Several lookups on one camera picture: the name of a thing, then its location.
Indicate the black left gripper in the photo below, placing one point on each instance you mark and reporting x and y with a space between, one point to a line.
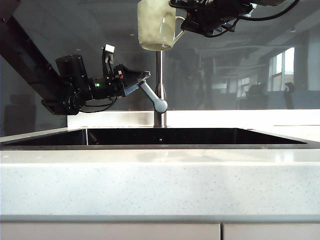
107 88

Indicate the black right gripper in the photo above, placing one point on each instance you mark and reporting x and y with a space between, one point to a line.
220 15

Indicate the pale green ceramic mug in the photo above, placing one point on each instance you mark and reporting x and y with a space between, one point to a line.
155 22

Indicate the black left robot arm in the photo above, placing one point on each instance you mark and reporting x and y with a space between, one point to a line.
37 67

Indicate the steel gooseneck faucet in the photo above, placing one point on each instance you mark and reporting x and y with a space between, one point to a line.
160 75

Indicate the black sink basin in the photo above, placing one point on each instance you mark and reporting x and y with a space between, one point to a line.
200 137

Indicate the white counter upstand ledge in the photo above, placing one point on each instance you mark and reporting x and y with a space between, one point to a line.
112 119

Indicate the wide beige cabinet door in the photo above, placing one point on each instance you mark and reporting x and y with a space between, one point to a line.
110 232

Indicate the narrow beige cabinet door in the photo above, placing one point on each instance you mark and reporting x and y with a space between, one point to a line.
272 232

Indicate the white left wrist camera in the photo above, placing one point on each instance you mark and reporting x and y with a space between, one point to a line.
109 49

